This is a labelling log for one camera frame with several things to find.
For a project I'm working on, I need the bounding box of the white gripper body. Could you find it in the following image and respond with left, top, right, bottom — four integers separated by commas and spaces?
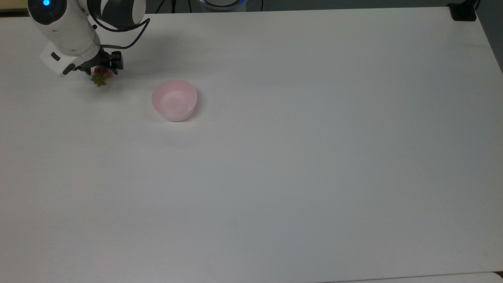
39, 42, 85, 77

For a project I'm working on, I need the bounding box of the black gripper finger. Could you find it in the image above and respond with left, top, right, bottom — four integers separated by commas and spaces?
102, 50, 125, 75
73, 63, 95, 76

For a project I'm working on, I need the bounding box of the red strawberry with green leaves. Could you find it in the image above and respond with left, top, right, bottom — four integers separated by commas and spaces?
91, 67, 113, 87

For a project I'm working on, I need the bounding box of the pink plastic bowl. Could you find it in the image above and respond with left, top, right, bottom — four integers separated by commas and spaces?
152, 78, 198, 122

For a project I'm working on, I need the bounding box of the light wooden table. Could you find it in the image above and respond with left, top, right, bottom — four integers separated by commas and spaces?
0, 0, 29, 12

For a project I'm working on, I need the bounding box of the black table clamp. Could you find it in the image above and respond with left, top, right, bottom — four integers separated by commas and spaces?
448, 2, 478, 22

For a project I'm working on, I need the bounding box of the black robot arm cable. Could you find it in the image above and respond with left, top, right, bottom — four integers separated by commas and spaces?
87, 15, 151, 50

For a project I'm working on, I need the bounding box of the white robot base blue ring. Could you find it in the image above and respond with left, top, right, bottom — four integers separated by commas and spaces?
198, 0, 248, 12

